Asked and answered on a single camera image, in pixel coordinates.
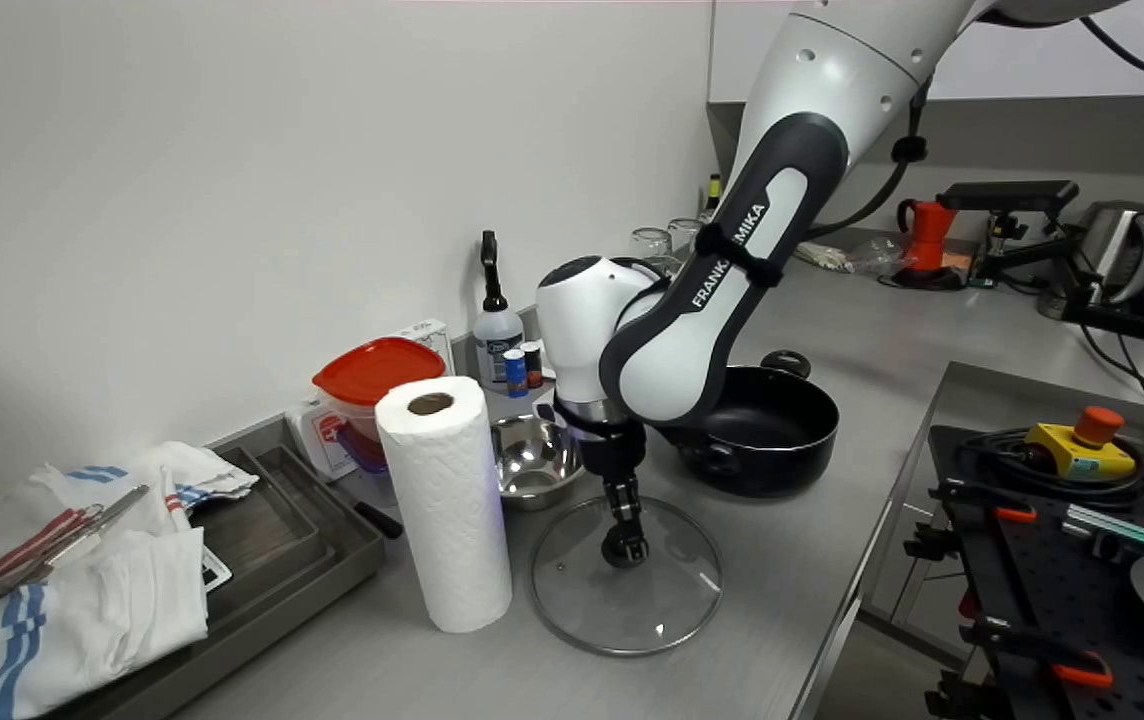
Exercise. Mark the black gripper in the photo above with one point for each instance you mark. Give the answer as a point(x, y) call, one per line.
point(617, 455)

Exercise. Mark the glass lid with black knob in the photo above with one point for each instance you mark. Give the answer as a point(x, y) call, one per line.
point(572, 600)

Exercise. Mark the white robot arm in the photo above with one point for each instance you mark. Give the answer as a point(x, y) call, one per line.
point(735, 264)

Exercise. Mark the plastic container with red lid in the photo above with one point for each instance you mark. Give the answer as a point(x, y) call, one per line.
point(333, 443)
point(379, 367)

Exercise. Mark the small steel bowl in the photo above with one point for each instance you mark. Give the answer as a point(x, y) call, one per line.
point(525, 467)

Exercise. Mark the white paper towel roll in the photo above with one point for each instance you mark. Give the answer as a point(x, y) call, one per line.
point(452, 523)

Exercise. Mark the blue spice jar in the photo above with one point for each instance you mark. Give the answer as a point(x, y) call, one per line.
point(515, 372)

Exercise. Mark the spray bottle with black trigger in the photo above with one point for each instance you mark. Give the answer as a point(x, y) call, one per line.
point(494, 325)

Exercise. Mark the grey metal tray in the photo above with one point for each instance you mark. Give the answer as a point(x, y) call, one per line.
point(277, 534)

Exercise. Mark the black clamp with orange tip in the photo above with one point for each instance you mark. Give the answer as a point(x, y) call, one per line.
point(997, 510)
point(1065, 665)

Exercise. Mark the red kettle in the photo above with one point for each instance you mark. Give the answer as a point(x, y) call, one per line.
point(927, 240)

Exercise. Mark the black perforated board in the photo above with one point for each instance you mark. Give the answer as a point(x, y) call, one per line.
point(1039, 587)

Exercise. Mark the yellow emergency stop button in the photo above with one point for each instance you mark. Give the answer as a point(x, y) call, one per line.
point(1078, 455)

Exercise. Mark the aluminium profile bar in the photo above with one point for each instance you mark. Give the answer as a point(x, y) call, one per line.
point(1119, 525)

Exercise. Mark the white blue-striped dish towel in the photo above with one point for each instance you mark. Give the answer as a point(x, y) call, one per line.
point(93, 612)

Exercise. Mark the steel kettle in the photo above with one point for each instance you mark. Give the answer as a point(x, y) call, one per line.
point(1119, 254)

